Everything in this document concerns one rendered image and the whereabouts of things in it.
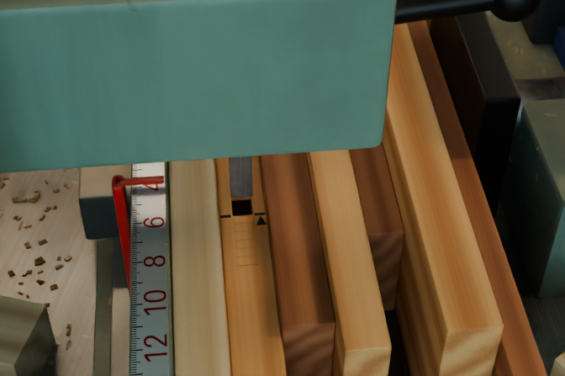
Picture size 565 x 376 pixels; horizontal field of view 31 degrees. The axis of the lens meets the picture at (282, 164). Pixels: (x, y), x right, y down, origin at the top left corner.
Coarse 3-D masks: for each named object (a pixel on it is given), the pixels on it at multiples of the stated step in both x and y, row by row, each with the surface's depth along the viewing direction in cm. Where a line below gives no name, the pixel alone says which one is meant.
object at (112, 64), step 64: (0, 0) 30; (64, 0) 30; (128, 0) 31; (192, 0) 31; (256, 0) 31; (320, 0) 31; (384, 0) 31; (0, 64) 32; (64, 64) 32; (128, 64) 32; (192, 64) 32; (256, 64) 33; (320, 64) 33; (384, 64) 33; (0, 128) 33; (64, 128) 34; (128, 128) 34; (192, 128) 34; (256, 128) 34; (320, 128) 35
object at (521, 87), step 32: (448, 32) 44; (480, 32) 42; (448, 64) 44; (480, 64) 40; (480, 96) 39; (512, 96) 39; (544, 96) 44; (480, 128) 40; (512, 128) 40; (480, 160) 41
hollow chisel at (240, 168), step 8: (232, 160) 40; (240, 160) 40; (248, 160) 40; (232, 168) 40; (240, 168) 40; (248, 168) 40; (232, 176) 40; (240, 176) 40; (248, 176) 40; (232, 184) 41; (240, 184) 41; (248, 184) 41; (232, 192) 41; (240, 192) 41; (248, 192) 41
